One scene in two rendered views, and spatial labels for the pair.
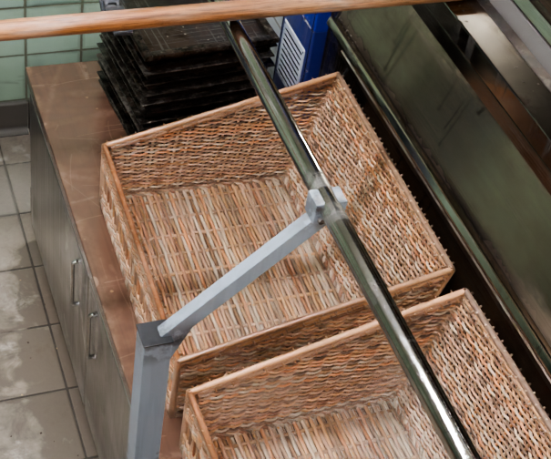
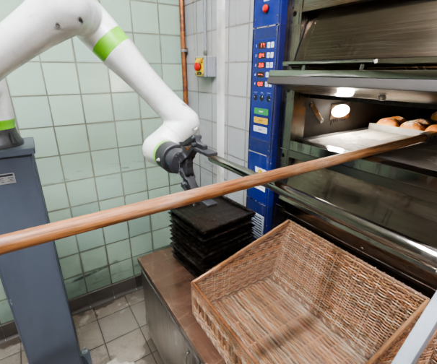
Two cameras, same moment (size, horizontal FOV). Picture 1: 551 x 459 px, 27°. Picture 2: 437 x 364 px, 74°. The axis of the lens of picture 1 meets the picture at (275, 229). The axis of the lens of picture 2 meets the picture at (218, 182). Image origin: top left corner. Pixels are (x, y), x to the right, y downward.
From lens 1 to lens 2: 113 cm
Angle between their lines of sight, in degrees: 23
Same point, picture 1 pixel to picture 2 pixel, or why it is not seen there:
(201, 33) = (221, 217)
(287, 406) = not seen: outside the picture
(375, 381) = not seen: outside the picture
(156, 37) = (202, 224)
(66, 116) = (162, 274)
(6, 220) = (135, 332)
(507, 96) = not seen: outside the picture
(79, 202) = (182, 317)
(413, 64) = (341, 198)
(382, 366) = not seen: outside the picture
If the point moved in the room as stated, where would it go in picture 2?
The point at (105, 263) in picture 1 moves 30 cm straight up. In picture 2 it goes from (209, 352) to (207, 277)
